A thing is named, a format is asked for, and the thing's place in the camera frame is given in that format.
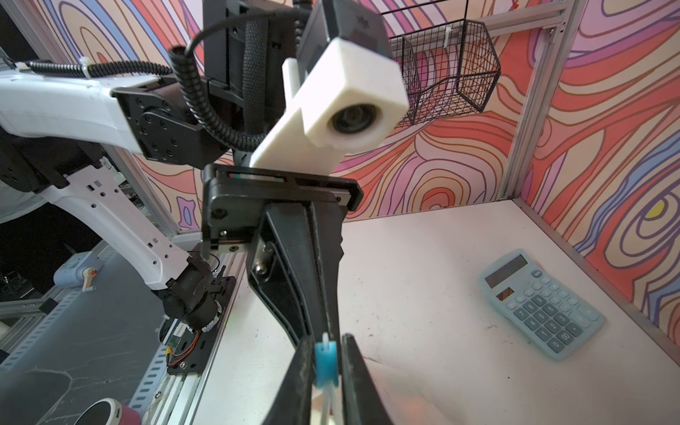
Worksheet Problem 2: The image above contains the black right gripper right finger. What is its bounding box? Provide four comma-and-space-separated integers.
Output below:
341, 333, 392, 425

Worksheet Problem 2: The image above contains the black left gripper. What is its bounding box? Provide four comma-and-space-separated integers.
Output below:
200, 163, 366, 349

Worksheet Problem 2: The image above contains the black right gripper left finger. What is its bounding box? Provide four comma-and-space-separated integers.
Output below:
262, 336, 315, 425

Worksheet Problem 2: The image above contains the clear zip top bag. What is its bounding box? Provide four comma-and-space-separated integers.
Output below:
312, 333, 453, 425

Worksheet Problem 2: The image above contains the pink rimmed cup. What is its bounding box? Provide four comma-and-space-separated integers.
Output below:
75, 398, 141, 425

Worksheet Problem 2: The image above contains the light blue calculator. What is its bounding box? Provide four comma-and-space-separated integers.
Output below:
477, 249, 606, 361

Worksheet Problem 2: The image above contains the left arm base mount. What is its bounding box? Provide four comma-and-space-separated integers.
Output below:
158, 273, 238, 377

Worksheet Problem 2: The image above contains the black wire basket left wall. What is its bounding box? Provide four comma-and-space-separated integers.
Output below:
372, 1, 501, 129

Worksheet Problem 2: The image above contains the aluminium frame post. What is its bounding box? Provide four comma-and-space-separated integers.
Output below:
496, 1, 587, 200

